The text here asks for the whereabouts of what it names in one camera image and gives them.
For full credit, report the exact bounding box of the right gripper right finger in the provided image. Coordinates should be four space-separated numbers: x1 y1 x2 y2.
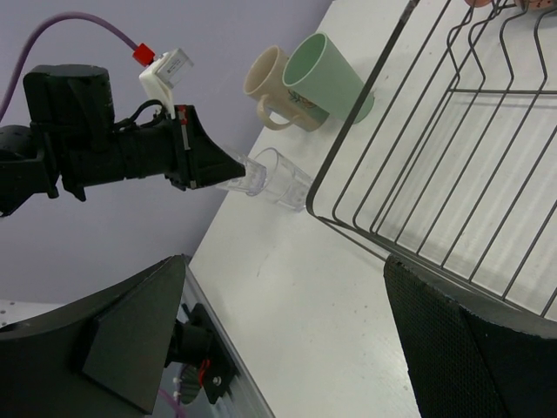
384 255 556 417

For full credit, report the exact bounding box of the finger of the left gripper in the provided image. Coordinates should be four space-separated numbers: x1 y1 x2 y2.
186 105 245 189

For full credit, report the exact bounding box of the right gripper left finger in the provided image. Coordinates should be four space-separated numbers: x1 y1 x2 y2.
1 256 185 417

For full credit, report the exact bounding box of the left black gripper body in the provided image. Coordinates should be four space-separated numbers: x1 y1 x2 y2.
117 99 194 191

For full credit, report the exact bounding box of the small clear glass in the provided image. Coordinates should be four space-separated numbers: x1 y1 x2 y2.
255 147 313 212

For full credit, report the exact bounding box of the cream floral mug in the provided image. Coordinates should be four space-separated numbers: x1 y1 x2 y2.
243 45 329 131

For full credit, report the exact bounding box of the green plastic cup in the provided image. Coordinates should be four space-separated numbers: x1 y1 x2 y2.
282 32 365 121

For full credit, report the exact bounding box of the black wire dish rack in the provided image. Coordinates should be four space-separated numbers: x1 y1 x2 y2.
307 1 556 320

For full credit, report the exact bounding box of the pink mug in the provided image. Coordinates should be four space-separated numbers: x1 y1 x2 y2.
465 0 556 11

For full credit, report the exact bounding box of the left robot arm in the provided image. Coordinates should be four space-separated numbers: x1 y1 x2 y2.
1 64 245 217

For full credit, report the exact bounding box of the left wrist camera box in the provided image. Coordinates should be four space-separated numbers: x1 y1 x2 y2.
138 48 193 119

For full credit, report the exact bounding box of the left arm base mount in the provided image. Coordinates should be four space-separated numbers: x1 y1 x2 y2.
164 302 238 405

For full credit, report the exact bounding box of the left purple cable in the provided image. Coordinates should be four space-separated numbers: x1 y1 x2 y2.
0 11 156 123

